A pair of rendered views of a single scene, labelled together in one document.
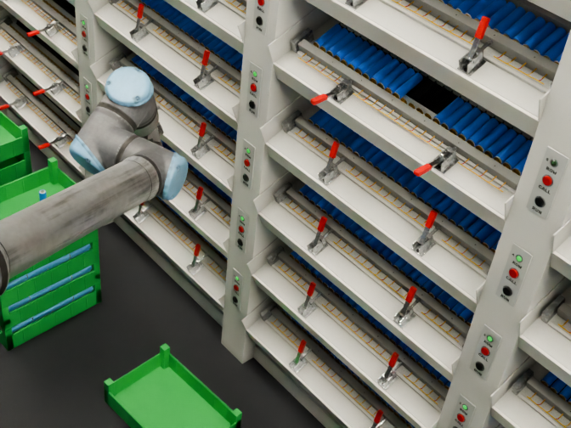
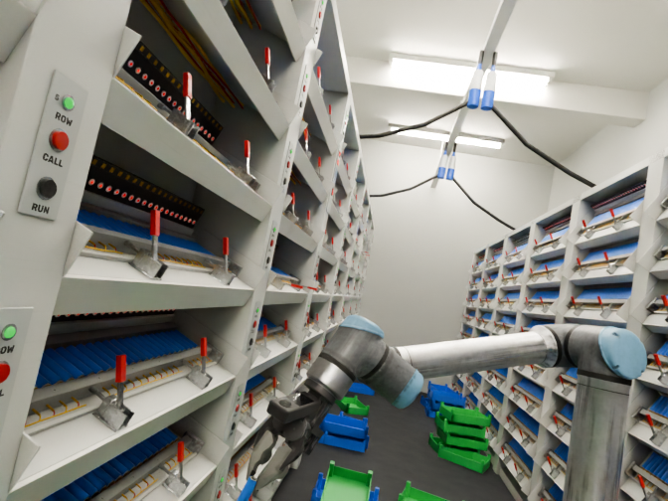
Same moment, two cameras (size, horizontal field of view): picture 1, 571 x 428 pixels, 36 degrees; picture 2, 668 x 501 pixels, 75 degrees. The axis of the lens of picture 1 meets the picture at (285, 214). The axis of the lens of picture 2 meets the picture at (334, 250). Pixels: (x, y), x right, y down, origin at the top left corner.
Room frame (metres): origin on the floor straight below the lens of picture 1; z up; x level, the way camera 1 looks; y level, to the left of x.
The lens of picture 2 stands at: (2.12, 1.05, 0.98)
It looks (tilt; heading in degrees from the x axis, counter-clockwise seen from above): 5 degrees up; 234
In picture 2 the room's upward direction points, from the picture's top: 11 degrees clockwise
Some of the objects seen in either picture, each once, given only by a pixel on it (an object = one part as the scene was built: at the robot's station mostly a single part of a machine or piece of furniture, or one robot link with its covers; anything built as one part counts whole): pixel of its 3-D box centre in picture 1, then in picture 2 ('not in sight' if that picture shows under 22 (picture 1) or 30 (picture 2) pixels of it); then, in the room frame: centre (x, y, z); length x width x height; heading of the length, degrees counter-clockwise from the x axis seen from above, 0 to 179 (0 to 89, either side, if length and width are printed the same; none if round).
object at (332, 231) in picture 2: not in sight; (313, 298); (0.71, -0.97, 0.90); 0.20 x 0.09 x 1.81; 136
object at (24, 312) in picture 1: (33, 274); not in sight; (1.70, 0.67, 0.12); 0.30 x 0.20 x 0.08; 138
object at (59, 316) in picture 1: (36, 295); not in sight; (1.70, 0.67, 0.04); 0.30 x 0.20 x 0.08; 138
